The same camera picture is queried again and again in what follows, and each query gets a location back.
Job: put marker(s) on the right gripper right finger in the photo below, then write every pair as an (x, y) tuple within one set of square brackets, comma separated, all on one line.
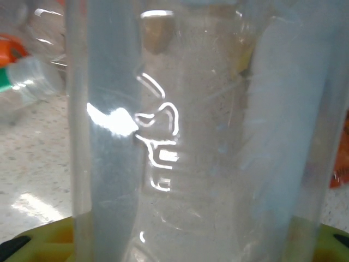
[(334, 245)]

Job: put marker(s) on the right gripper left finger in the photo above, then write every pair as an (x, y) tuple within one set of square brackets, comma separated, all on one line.
[(49, 245)]

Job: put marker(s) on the orange yellow label bottle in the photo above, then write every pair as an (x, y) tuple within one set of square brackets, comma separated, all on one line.
[(340, 169)]

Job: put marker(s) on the clear bottle small green label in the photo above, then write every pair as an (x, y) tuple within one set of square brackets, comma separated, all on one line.
[(32, 79)]

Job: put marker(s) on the clear bottle white label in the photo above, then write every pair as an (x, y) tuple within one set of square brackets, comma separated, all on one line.
[(204, 136)]

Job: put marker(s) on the orange label bottle orange cap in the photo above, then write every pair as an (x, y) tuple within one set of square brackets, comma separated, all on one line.
[(8, 52)]

